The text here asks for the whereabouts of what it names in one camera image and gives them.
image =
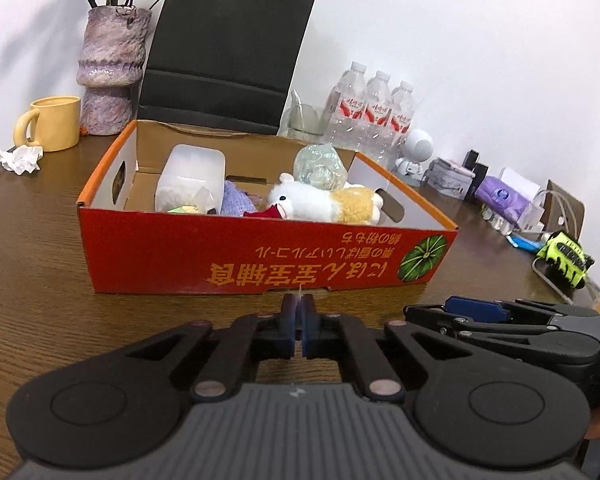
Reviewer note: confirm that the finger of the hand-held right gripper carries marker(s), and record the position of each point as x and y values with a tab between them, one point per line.
477	310
520	342

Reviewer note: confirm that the beige cardboard panel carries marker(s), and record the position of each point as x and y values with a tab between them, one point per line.
570	205

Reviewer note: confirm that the red cardboard box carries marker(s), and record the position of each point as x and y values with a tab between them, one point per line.
240	265

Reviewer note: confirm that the grey metal stand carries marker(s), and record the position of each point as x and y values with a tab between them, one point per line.
547	277

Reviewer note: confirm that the small black box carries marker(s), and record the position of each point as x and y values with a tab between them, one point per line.
475	170

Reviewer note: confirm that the grey wipes pack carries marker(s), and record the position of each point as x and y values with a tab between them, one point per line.
447	180

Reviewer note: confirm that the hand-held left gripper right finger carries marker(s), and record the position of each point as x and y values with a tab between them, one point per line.
311	332

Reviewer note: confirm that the black paper bag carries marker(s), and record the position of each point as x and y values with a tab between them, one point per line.
225	50

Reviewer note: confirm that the purple knitted cloth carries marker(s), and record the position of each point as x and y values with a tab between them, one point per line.
237	200

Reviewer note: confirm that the red plush toy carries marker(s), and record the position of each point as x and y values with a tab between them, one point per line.
262	212

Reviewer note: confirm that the purple grey ceramic vase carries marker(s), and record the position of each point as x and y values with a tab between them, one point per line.
111	70

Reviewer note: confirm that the white astronaut figure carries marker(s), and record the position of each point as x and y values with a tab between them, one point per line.
417	147

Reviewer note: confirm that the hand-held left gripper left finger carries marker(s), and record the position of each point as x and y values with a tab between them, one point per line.
289	330

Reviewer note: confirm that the green black glove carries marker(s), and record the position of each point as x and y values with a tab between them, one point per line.
565	260

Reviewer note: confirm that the small clear plastic bag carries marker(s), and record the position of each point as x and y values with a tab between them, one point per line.
206	200

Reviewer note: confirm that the purple tissue pack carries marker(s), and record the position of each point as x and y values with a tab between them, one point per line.
505	195

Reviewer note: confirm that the white plastic clips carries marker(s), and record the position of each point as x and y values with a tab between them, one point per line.
497	220

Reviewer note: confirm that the white charger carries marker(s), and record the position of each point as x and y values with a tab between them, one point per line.
537	215

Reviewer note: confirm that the yellow white plush toy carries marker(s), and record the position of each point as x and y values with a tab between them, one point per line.
325	202

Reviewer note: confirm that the yellow mug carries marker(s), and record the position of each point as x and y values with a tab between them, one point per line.
55	122

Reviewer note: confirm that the white plastic container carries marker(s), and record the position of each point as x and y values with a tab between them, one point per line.
195	175

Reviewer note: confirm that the green paper carton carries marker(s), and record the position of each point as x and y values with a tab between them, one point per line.
182	208

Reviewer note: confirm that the clear water bottle red label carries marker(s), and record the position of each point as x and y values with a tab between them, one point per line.
400	122
347	110
375	117

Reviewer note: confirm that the blue tube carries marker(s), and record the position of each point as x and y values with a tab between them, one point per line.
525	242

